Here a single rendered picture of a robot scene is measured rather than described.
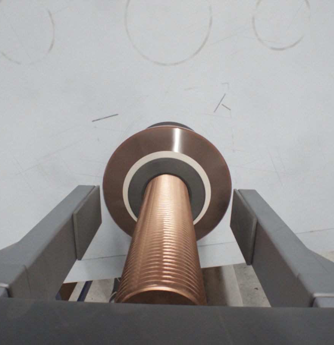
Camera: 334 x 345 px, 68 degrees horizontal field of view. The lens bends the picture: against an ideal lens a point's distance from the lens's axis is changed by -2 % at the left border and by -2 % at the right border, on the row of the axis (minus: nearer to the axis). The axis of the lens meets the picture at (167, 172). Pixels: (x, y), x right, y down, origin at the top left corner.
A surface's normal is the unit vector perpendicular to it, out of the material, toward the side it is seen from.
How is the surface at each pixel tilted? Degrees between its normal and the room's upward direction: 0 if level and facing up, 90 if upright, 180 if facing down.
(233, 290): 87
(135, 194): 0
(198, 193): 0
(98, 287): 0
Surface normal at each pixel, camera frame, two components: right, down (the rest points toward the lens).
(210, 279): -0.23, -0.93
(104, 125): -0.02, 0.29
